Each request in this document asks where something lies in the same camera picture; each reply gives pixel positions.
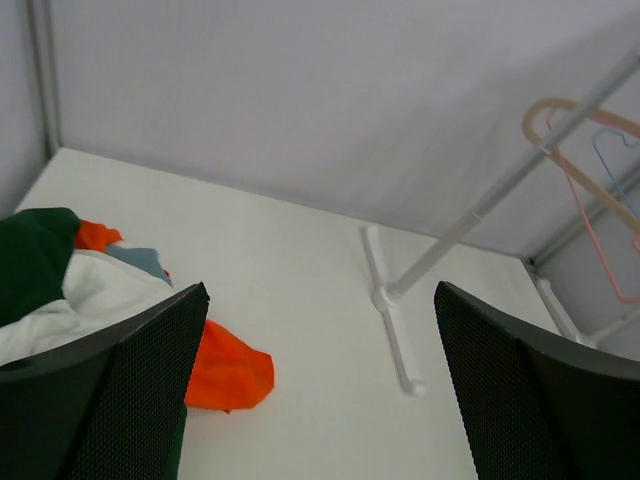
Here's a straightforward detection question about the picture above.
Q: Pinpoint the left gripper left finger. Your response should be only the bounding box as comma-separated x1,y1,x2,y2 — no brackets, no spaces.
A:
1,284,209,479

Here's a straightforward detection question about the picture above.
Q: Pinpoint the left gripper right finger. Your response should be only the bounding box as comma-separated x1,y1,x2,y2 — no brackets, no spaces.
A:
434,282,639,479

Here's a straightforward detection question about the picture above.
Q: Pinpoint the green and pink shirt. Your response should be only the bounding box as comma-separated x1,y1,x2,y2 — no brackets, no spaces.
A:
0,207,189,480

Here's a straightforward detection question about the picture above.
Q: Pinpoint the blue grey t shirt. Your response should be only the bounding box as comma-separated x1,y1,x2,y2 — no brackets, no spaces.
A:
106,244,173,286

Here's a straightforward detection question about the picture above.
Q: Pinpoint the pink wire hanger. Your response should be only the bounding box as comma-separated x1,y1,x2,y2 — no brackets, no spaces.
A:
544,107,640,304

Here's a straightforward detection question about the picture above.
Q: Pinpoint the wooden hanger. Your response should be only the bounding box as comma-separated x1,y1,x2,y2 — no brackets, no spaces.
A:
522,97,639,234

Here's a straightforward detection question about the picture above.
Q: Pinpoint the blue wire hanger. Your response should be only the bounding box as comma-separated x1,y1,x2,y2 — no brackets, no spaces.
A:
591,127,639,219

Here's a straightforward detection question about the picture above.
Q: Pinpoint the metal clothes rack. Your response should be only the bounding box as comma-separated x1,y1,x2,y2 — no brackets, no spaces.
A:
362,46,639,396

